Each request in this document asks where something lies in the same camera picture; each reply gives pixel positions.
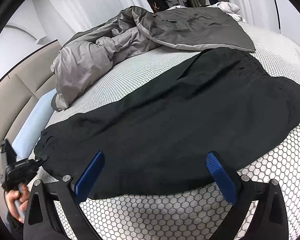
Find person's left hand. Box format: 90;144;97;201
5;184;30;223

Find light blue pillow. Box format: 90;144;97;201
12;89;56;161

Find beige padded headboard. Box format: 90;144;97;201
0;40;61;176

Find white honeycomb mattress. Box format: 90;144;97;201
31;23;300;239

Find grey duvet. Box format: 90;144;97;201
51;6;255;111

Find black pants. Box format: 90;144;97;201
34;48;300;199

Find white curtain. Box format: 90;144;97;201
48;0;153;45

